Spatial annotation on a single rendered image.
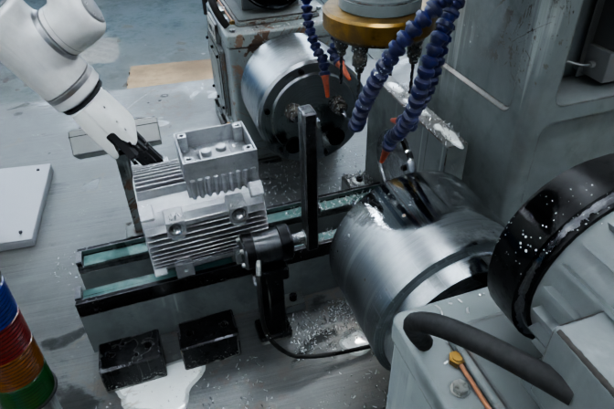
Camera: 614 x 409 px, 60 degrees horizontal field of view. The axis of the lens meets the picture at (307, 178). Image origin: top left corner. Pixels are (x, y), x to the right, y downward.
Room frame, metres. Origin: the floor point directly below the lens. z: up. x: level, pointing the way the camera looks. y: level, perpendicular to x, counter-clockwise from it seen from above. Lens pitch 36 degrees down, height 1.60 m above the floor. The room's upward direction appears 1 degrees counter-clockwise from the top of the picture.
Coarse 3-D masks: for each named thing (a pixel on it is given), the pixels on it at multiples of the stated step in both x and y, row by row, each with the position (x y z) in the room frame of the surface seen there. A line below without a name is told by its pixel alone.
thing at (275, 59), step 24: (264, 48) 1.14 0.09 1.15; (288, 48) 1.09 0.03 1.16; (264, 72) 1.05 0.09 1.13; (288, 72) 1.00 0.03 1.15; (312, 72) 1.02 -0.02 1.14; (336, 72) 1.04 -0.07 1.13; (264, 96) 0.99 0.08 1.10; (288, 96) 1.00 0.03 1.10; (312, 96) 1.02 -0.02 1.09; (336, 96) 1.03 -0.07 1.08; (264, 120) 0.99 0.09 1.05; (288, 120) 1.00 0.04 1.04; (336, 120) 1.03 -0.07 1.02; (288, 144) 0.99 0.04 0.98; (336, 144) 1.03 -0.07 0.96
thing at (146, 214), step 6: (258, 180) 0.71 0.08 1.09; (252, 186) 0.70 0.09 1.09; (258, 186) 0.70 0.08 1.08; (252, 192) 0.69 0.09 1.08; (258, 192) 0.69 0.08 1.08; (150, 204) 0.65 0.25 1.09; (138, 210) 0.64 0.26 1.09; (144, 210) 0.64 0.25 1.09; (150, 210) 0.64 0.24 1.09; (144, 216) 0.63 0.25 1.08; (150, 216) 0.63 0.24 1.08; (144, 222) 0.64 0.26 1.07; (156, 270) 0.63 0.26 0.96; (162, 270) 0.63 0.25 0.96; (156, 276) 0.63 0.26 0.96
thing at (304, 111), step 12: (300, 108) 0.66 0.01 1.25; (312, 108) 0.66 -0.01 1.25; (300, 120) 0.65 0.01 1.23; (312, 120) 0.64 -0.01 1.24; (300, 132) 0.65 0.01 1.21; (312, 132) 0.64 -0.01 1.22; (300, 144) 0.66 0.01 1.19; (312, 144) 0.64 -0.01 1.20; (300, 156) 0.66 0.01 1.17; (312, 156) 0.64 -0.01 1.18; (300, 168) 0.66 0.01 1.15; (312, 168) 0.64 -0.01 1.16; (312, 180) 0.64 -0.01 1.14; (312, 192) 0.64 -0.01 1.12; (312, 204) 0.64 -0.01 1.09; (312, 216) 0.64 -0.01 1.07; (312, 228) 0.64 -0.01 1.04; (312, 240) 0.64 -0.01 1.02
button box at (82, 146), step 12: (144, 120) 0.94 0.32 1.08; (156, 120) 0.94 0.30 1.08; (72, 132) 0.89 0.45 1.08; (84, 132) 0.90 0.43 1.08; (144, 132) 0.92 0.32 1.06; (156, 132) 0.92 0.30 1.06; (72, 144) 0.88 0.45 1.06; (84, 144) 0.88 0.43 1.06; (96, 144) 0.89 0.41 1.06; (156, 144) 0.95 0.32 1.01; (84, 156) 0.89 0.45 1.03; (96, 156) 0.92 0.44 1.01
